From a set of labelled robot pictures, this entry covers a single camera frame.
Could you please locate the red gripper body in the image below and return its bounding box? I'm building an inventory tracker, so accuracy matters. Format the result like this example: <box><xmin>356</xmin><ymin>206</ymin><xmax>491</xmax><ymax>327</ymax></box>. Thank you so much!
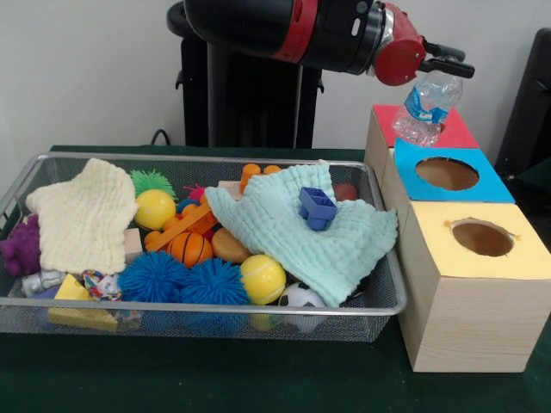
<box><xmin>372</xmin><ymin>2</ymin><xmax>429</xmax><ymax>87</ymax></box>

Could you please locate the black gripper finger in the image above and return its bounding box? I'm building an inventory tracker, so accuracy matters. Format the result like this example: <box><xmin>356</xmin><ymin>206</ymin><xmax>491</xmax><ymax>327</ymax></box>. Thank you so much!
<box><xmin>424</xmin><ymin>39</ymin><xmax>467</xmax><ymax>61</ymax></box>
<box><xmin>419</xmin><ymin>58</ymin><xmax>476</xmax><ymax>80</ymax></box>

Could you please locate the clear packet with blue print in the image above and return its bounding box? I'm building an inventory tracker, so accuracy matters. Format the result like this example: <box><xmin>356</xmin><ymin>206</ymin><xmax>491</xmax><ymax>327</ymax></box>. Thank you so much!
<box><xmin>391</xmin><ymin>71</ymin><xmax>465</xmax><ymax>148</ymax></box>

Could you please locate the wooden box with three holes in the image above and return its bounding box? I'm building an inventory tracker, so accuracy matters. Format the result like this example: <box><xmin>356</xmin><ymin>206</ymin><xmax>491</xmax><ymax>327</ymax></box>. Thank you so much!
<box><xmin>363</xmin><ymin>103</ymin><xmax>551</xmax><ymax>373</ymax></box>

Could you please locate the black upright panel stand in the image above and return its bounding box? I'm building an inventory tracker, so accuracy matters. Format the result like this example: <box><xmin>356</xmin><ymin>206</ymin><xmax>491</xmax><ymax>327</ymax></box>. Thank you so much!
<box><xmin>494</xmin><ymin>28</ymin><xmax>551</xmax><ymax>182</ymax></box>

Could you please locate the dark green table cloth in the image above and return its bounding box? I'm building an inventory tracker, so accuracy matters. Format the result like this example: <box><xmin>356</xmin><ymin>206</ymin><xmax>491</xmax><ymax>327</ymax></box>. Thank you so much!
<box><xmin>0</xmin><ymin>145</ymin><xmax>551</xmax><ymax>413</ymax></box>
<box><xmin>505</xmin><ymin>170</ymin><xmax>551</xmax><ymax>216</ymax></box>

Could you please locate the blue plastic building block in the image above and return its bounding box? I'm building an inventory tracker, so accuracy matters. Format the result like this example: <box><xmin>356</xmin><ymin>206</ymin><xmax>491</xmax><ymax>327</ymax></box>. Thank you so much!
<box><xmin>298</xmin><ymin>186</ymin><xmax>339</xmax><ymax>232</ymax></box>

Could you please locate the mint green waffle cloth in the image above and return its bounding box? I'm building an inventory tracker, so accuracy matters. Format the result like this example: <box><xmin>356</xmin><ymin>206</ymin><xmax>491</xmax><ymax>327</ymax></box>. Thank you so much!
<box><xmin>204</xmin><ymin>159</ymin><xmax>399</xmax><ymax>307</ymax></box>

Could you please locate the small black-white soccer ball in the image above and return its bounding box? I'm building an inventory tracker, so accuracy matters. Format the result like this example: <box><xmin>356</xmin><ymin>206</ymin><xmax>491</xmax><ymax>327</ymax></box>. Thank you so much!
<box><xmin>278</xmin><ymin>281</ymin><xmax>328</xmax><ymax>335</ymax></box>

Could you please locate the yellow tennis ball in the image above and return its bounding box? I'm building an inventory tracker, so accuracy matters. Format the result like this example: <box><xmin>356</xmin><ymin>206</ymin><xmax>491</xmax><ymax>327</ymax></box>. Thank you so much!
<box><xmin>239</xmin><ymin>254</ymin><xmax>288</xmax><ymax>305</ymax></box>

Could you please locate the small orange basketball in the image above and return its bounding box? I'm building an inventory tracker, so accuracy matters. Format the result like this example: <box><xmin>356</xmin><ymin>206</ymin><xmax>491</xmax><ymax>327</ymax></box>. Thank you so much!
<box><xmin>166</xmin><ymin>231</ymin><xmax>214</xmax><ymax>268</ymax></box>

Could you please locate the blue spiky rubber ball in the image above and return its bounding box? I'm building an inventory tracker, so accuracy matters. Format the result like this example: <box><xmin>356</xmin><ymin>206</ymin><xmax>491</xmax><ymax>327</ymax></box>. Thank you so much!
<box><xmin>116</xmin><ymin>250</ymin><xmax>190</xmax><ymax>304</ymax></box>
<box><xmin>178</xmin><ymin>257</ymin><xmax>251</xmax><ymax>305</ymax></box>

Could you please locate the cream waffle cloth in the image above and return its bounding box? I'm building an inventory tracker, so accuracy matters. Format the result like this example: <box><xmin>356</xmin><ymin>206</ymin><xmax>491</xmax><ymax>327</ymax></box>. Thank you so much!
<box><xmin>25</xmin><ymin>157</ymin><xmax>139</xmax><ymax>276</ymax></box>

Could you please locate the yellow wedge block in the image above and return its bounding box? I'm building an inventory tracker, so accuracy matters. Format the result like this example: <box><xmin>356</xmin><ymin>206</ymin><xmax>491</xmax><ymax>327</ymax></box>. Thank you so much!
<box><xmin>46</xmin><ymin>274</ymin><xmax>118</xmax><ymax>331</ymax></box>

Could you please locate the purple knobbly rubber toy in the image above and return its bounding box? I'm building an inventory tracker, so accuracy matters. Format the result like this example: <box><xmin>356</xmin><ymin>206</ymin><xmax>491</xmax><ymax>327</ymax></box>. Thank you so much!
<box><xmin>0</xmin><ymin>213</ymin><xmax>42</xmax><ymax>277</ymax></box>

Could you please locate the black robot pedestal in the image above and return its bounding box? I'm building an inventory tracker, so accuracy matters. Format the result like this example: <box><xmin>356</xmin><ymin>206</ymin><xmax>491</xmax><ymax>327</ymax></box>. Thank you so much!
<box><xmin>166</xmin><ymin>0</ymin><xmax>346</xmax><ymax>150</ymax></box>

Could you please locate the silver wire mesh bin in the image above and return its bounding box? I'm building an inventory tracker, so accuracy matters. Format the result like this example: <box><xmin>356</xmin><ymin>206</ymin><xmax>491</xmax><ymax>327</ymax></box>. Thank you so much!
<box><xmin>0</xmin><ymin>151</ymin><xmax>409</xmax><ymax>343</ymax></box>

